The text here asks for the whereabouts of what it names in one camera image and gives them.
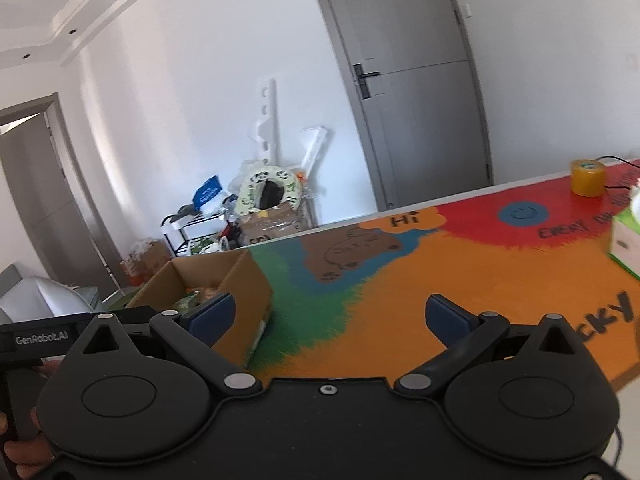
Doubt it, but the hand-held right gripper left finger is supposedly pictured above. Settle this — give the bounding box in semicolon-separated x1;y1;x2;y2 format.
65;292;264;401

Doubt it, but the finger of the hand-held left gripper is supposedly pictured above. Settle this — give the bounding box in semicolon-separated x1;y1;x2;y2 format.
116;305;157;325

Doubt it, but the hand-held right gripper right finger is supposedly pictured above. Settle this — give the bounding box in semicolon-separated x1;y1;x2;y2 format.
394;294;591;401

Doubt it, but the person's left hand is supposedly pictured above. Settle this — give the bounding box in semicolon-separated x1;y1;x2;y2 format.
0;359;62;480

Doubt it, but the orange printed carton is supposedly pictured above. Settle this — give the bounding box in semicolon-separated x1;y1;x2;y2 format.
119;239;172;289

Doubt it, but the colourful cat print table mat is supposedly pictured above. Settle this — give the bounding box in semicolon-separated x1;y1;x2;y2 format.
247;159;640;393

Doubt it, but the white green plastic bag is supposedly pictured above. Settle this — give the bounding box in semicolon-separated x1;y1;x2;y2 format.
189;237;227;257

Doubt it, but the grey white chair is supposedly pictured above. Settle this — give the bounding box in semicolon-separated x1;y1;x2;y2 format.
0;262;102;327

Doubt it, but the black metal rack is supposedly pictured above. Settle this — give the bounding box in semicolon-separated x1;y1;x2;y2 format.
160;204;237;262

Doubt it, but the black lettered cardboard box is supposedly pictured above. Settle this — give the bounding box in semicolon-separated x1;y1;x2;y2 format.
239;204;312;249

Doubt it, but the blue plastic bag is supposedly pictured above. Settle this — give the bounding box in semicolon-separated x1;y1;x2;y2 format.
192;174;226;209

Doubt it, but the grey open inner door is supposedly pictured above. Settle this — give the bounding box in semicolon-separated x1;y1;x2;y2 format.
0;94;124;307

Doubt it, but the short white foam board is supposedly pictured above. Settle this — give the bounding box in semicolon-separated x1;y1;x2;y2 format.
298;127;330;177

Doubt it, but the green tissue box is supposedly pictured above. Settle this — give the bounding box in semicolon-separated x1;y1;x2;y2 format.
608;179;640;282

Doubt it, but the yellow tape roll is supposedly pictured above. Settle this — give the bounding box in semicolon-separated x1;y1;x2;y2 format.
571;158;607;197

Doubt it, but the tall white foam board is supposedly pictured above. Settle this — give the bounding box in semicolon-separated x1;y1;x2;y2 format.
248;78;279;164

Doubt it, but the panda print ring cushion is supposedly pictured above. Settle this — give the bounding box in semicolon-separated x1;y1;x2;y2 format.
237;162;304;219

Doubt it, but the black door handle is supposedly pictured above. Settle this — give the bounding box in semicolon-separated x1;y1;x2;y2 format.
353;63;381;100

